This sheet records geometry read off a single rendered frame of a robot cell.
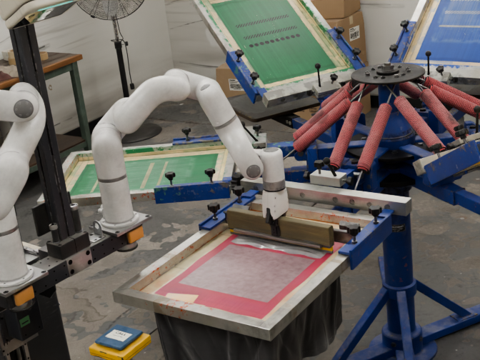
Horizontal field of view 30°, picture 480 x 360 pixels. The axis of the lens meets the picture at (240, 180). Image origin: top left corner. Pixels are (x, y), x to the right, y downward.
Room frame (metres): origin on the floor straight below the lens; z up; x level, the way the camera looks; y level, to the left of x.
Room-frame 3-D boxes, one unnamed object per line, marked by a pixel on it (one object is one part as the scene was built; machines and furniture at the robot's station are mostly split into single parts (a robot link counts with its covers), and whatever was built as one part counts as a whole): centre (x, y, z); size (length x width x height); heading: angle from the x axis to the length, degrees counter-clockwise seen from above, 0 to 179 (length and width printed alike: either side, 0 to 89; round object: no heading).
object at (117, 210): (2.73, 0.42, 1.21); 0.16 x 0.13 x 0.15; 48
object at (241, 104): (4.12, -0.37, 0.91); 1.34 x 0.40 x 0.08; 24
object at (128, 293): (2.66, -0.03, 0.97); 0.79 x 0.58 x 0.04; 144
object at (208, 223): (3.01, 0.06, 0.98); 0.30 x 0.05 x 0.07; 144
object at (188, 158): (3.60, 0.25, 1.05); 1.08 x 0.61 x 0.23; 84
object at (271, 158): (2.78, -0.07, 1.25); 0.15 x 0.10 x 0.11; 96
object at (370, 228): (2.69, -0.39, 0.98); 0.30 x 0.05 x 0.07; 144
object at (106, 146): (2.73, 0.41, 1.37); 0.13 x 0.10 x 0.16; 6
